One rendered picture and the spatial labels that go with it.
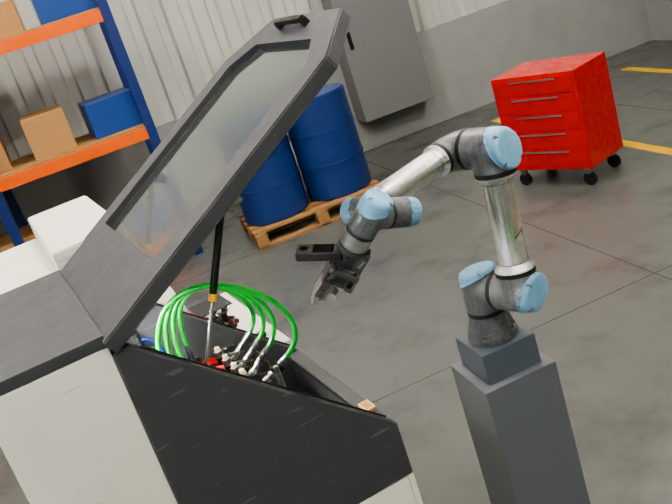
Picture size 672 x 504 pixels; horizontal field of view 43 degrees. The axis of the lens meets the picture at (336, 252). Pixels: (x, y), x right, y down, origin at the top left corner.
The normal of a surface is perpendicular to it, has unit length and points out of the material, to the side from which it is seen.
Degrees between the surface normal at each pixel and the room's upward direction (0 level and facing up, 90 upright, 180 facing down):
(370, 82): 90
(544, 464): 90
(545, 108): 90
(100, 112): 90
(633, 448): 0
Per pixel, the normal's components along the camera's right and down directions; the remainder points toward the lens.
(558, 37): 0.31, 0.23
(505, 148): 0.63, -0.07
